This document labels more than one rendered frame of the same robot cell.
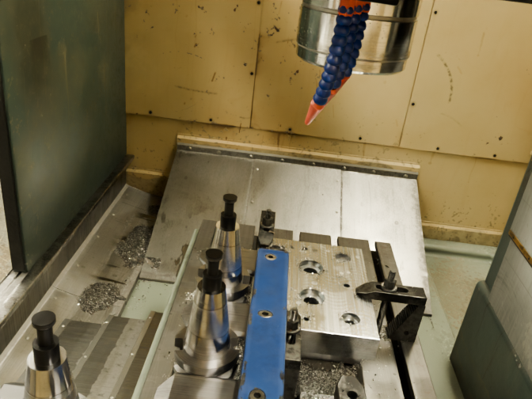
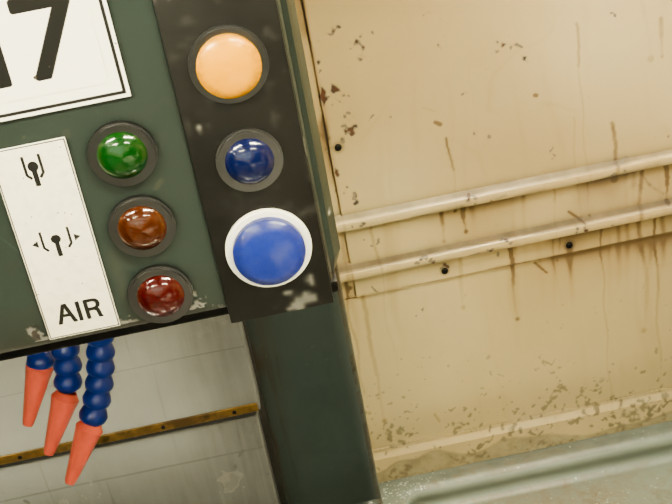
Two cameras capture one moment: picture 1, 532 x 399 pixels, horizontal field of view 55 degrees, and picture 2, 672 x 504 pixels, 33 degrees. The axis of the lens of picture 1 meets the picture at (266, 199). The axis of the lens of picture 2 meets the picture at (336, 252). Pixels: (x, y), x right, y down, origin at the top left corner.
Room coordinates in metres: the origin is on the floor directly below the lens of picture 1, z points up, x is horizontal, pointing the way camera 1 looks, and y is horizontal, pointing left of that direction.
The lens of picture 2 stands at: (0.45, 0.53, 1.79)
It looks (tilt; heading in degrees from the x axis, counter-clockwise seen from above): 27 degrees down; 267
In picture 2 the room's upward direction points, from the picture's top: 11 degrees counter-clockwise
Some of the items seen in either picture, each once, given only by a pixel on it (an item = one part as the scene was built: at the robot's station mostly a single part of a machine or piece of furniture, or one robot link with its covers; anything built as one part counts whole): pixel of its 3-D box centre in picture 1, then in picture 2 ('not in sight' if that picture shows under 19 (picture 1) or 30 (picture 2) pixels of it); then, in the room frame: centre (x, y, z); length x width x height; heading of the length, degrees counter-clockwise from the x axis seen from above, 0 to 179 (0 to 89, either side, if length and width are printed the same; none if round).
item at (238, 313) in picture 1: (214, 317); not in sight; (0.42, 0.04, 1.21); 0.07 x 0.05 x 0.01; 90
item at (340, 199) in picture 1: (291, 233); not in sight; (1.41, -0.09, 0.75); 0.89 x 0.67 x 0.26; 90
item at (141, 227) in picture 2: not in sight; (142, 227); (0.50, 0.11, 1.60); 0.02 x 0.01 x 0.02; 0
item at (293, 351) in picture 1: (288, 347); not in sight; (0.65, -0.07, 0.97); 0.13 x 0.03 x 0.15; 0
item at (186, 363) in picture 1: (206, 353); not in sight; (0.37, 0.04, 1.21); 0.06 x 0.06 x 0.03
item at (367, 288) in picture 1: (388, 302); not in sight; (0.81, -0.26, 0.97); 0.13 x 0.03 x 0.15; 90
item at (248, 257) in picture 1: (228, 259); not in sight; (0.53, 0.04, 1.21); 0.07 x 0.05 x 0.01; 90
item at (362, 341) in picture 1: (309, 290); not in sight; (0.83, -0.11, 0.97); 0.29 x 0.23 x 0.05; 0
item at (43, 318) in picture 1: (45, 338); not in sight; (0.26, 0.14, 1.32); 0.02 x 0.02 x 0.03
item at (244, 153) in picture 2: not in sight; (249, 160); (0.45, 0.12, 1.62); 0.02 x 0.01 x 0.02; 0
